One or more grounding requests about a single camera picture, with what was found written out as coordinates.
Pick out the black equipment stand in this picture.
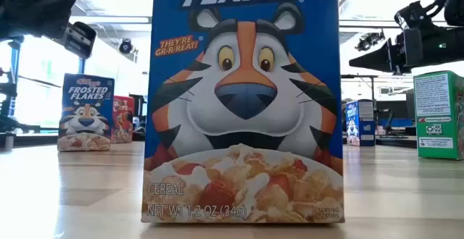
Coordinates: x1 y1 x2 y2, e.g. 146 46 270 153
0 67 41 134

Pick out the black computer monitor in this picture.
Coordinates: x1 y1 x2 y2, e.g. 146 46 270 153
376 100 414 120
130 93 146 124

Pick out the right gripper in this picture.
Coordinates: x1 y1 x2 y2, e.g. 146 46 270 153
349 27 424 76

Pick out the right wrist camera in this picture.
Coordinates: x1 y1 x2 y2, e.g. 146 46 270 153
394 0 436 30

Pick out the Froot Loops cereal box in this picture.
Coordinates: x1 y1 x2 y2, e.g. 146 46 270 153
110 95 136 145

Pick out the black ceiling dome camera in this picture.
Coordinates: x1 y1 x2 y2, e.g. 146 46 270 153
118 38 134 55

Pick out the black aluminium table frame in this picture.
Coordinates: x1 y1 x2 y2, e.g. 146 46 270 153
0 132 418 151

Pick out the Apple Jacks cereal box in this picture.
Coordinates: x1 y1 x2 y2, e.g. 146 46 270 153
413 70 464 161

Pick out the black ceiling track spotlight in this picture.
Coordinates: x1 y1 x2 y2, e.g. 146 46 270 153
355 30 386 53

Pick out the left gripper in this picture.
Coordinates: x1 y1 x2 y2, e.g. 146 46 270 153
54 20 98 60

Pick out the Frosted Flakes cereal box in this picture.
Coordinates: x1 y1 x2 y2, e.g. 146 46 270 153
141 0 345 225
57 73 115 152
345 99 377 148

